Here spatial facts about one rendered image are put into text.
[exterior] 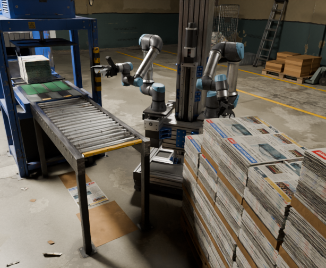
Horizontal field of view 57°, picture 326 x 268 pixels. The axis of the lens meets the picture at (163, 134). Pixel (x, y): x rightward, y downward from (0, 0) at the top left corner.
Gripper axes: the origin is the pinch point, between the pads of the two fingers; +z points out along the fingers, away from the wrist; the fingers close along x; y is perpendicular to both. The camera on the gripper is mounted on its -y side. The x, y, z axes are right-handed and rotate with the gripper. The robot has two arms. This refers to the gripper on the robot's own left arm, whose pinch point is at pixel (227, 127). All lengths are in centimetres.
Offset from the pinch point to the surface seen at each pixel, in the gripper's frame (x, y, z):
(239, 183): 18, -43, 31
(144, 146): 49, 37, 6
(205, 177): 17.9, 2.2, 30.0
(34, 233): 136, 87, 65
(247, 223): 17, -46, 50
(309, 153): 17, -94, 19
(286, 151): -7, -48, 18
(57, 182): 123, 150, 29
